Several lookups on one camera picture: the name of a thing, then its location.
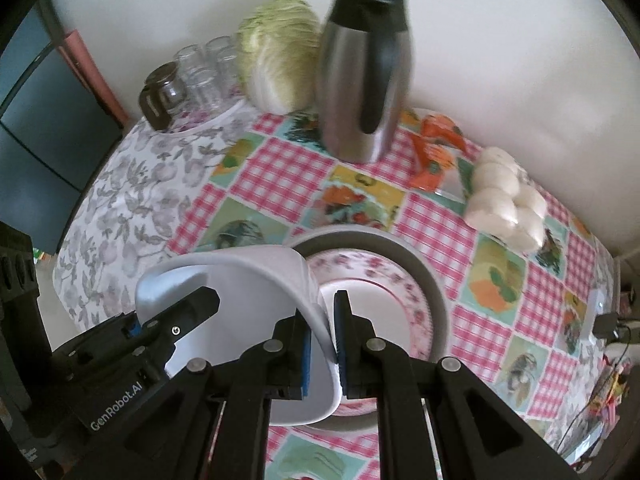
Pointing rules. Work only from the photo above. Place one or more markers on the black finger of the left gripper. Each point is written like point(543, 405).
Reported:
point(175, 322)

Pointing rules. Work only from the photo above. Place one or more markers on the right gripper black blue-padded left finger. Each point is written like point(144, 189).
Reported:
point(213, 423)

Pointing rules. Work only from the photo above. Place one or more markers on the napa cabbage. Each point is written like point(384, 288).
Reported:
point(278, 47)

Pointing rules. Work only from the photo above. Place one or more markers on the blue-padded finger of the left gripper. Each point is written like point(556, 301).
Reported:
point(132, 328)

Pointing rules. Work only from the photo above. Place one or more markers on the colourful checkered tablecloth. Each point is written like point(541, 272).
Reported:
point(516, 319)

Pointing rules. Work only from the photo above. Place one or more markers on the pink floral plate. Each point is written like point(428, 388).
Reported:
point(379, 290)

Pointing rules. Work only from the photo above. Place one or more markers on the dark blue refrigerator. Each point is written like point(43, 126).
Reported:
point(55, 131)

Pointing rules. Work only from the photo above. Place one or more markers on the white round tray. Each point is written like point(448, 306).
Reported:
point(190, 119)

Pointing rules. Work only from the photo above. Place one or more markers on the white power strip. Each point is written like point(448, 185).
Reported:
point(597, 304)

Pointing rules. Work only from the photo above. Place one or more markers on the clear drinking glass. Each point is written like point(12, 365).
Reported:
point(204, 87)
point(214, 46)
point(228, 67)
point(189, 60)

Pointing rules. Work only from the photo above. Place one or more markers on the stainless steel thermos jug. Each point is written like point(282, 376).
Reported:
point(363, 77)

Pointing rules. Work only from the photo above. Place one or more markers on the white square plate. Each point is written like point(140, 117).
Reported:
point(257, 286)

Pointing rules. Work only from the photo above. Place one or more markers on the black power adapter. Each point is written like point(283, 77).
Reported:
point(612, 328)

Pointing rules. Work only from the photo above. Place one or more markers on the bag of white buns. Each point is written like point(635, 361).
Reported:
point(504, 204)

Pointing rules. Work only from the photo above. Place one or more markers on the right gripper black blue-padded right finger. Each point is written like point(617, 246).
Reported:
point(436, 420)

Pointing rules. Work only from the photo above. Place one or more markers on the pink rolled mat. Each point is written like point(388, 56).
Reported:
point(80, 61)

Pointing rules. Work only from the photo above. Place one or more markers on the round metal tray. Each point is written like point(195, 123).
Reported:
point(400, 252)

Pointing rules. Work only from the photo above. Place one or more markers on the orange snack packet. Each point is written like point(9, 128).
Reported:
point(437, 149)

